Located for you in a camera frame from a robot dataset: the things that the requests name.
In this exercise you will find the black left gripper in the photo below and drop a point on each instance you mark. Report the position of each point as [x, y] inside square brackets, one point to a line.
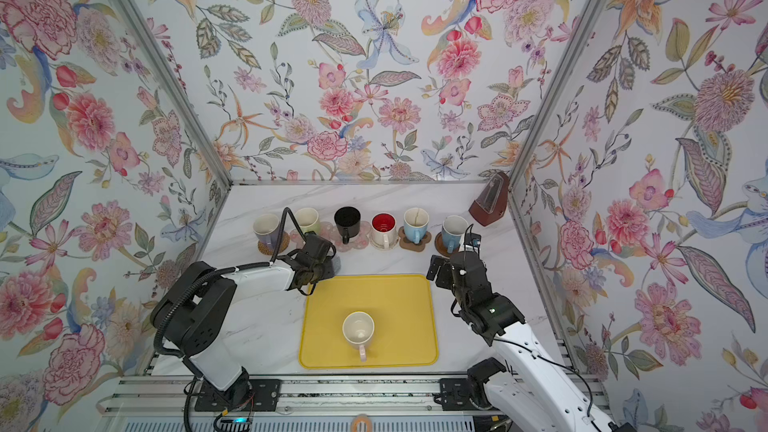
[328, 262]

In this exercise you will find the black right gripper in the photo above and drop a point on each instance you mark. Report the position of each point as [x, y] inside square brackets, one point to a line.
[439, 262]

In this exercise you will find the pink flower coaster front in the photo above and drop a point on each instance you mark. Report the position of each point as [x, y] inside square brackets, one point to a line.
[323, 229]

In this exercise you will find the pink flower coaster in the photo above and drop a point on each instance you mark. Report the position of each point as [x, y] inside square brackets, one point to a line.
[358, 242]
[323, 229]

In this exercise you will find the green mug white inside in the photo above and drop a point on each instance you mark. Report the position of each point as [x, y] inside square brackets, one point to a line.
[308, 220]

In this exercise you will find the round rattan woven coaster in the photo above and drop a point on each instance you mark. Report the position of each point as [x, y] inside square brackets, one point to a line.
[266, 250]

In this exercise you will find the black mug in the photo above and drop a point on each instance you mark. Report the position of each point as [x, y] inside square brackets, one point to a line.
[347, 220]

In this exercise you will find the purple handle mug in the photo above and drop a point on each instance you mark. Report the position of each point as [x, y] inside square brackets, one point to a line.
[266, 229]

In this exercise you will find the pink handle mug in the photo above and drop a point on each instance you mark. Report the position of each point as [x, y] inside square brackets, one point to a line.
[358, 330]

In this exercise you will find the red inside white mug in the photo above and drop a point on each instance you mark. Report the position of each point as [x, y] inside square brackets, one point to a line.
[383, 228]

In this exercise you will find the multicolour woven round coaster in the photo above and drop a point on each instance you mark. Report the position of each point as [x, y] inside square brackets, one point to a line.
[378, 246]

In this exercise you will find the brown paw print coaster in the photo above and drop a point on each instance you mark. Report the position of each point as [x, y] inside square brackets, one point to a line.
[406, 244]

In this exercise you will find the blue mug row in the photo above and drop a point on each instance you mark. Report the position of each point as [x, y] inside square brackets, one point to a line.
[455, 224]

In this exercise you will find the blue handle mug front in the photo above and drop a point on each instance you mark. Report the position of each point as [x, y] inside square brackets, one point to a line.
[416, 221]

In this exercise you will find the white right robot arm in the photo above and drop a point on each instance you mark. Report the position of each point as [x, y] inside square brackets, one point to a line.
[520, 379]

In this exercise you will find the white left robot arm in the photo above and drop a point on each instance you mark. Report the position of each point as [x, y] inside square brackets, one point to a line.
[190, 320]

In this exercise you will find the round brown wooden coaster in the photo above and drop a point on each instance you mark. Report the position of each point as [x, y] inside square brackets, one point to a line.
[447, 244]

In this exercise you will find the yellow tray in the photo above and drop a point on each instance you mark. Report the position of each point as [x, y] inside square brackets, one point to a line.
[404, 327]

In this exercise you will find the brown wooden metronome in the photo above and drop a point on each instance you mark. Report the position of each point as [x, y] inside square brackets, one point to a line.
[492, 203]

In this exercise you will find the orange ring tape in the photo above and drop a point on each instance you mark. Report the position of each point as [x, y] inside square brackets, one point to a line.
[361, 423]

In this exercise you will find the aluminium rail base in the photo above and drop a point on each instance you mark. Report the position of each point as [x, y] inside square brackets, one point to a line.
[394, 402]

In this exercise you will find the aluminium corner post left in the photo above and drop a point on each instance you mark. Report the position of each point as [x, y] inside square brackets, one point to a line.
[137, 25]

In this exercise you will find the aluminium corner post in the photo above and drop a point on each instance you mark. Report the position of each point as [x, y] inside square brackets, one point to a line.
[137, 25]
[561, 78]

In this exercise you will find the aluminium corner post right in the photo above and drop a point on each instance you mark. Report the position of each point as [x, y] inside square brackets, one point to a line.
[561, 78]

